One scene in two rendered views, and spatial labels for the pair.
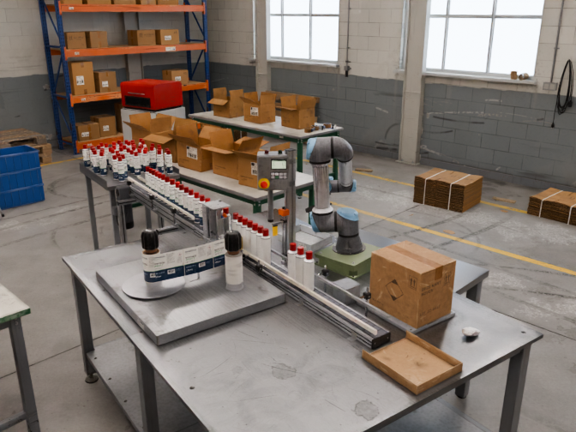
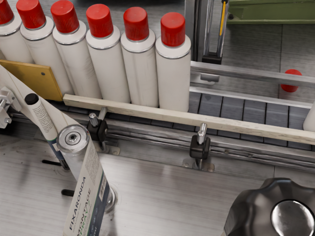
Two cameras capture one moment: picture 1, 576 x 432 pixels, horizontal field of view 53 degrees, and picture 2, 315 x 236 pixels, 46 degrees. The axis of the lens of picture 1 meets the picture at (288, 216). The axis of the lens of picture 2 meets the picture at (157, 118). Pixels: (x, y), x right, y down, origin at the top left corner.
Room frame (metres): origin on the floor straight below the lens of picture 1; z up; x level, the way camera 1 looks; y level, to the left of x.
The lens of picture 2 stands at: (2.57, 0.38, 1.43)
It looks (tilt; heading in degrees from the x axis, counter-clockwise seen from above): 56 degrees down; 322
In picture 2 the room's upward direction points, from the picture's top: 5 degrees counter-clockwise
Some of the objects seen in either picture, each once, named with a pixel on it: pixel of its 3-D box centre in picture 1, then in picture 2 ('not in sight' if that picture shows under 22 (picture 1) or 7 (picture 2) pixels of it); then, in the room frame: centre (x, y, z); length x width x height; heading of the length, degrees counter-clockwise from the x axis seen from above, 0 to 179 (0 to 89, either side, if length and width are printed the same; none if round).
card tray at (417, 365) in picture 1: (411, 360); not in sight; (1.99, -0.50, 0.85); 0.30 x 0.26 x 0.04; 36
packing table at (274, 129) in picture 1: (261, 149); not in sight; (7.70, 0.36, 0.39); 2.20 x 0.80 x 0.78; 45
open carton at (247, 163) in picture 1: (264, 162); not in sight; (4.72, 0.20, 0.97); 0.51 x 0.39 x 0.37; 141
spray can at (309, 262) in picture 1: (309, 271); not in sight; (2.54, -0.10, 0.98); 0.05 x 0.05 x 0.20
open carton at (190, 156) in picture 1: (198, 147); not in sight; (5.29, 0.84, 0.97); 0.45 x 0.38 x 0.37; 138
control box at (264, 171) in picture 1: (273, 171); not in sight; (2.93, 0.08, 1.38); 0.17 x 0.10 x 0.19; 91
